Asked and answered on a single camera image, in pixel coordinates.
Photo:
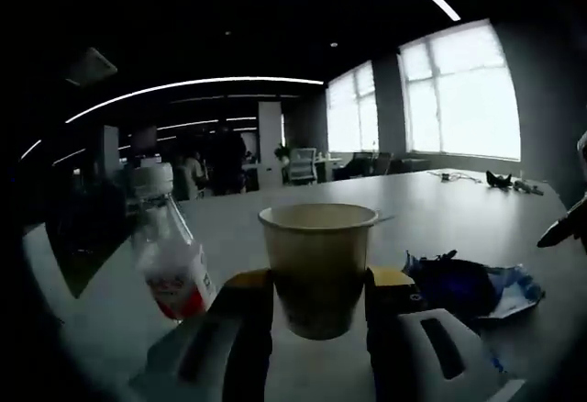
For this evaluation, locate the clear plastic bag blue print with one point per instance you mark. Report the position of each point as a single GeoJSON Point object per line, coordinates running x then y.
{"type": "Point", "coordinates": [518, 292]}

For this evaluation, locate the potted plant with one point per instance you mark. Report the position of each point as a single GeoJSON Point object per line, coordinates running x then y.
{"type": "Point", "coordinates": [282, 154]}

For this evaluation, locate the black and blue cap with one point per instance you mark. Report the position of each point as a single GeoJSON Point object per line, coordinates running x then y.
{"type": "Point", "coordinates": [454, 282]}

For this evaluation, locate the long ceiling light strip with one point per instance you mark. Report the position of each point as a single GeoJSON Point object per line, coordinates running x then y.
{"type": "Point", "coordinates": [192, 83]}

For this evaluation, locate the small grey object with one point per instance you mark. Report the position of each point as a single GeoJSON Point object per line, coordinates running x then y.
{"type": "Point", "coordinates": [528, 188]}

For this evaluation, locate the wide window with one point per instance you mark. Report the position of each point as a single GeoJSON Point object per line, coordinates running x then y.
{"type": "Point", "coordinates": [463, 94]}

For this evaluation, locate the black object on table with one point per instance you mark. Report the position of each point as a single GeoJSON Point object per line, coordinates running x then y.
{"type": "Point", "coordinates": [499, 181]}

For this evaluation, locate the ceiling air conditioner panel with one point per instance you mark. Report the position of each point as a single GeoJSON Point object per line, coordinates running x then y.
{"type": "Point", "coordinates": [91, 67]}

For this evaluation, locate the white table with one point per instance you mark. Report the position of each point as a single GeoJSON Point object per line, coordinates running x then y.
{"type": "Point", "coordinates": [458, 218]}

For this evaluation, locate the white mesh chair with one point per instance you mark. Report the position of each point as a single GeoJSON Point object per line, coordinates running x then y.
{"type": "Point", "coordinates": [303, 165]}

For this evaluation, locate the wall screen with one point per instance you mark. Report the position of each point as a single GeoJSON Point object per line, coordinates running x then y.
{"type": "Point", "coordinates": [144, 139]}

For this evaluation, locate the dark office chair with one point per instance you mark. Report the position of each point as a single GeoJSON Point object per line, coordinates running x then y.
{"type": "Point", "coordinates": [364, 165]}

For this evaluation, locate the beige paper cup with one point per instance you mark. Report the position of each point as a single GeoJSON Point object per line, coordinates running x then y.
{"type": "Point", "coordinates": [316, 260]}

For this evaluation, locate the narrow window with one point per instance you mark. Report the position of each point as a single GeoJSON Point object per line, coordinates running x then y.
{"type": "Point", "coordinates": [353, 113]}

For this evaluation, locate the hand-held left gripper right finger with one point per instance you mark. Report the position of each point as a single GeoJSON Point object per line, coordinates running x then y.
{"type": "Point", "coordinates": [394, 328]}

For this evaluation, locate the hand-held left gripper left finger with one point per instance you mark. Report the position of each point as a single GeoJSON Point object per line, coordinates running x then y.
{"type": "Point", "coordinates": [247, 328]}

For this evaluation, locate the clear water bottle red label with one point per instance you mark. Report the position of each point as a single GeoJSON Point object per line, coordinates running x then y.
{"type": "Point", "coordinates": [169, 255]}

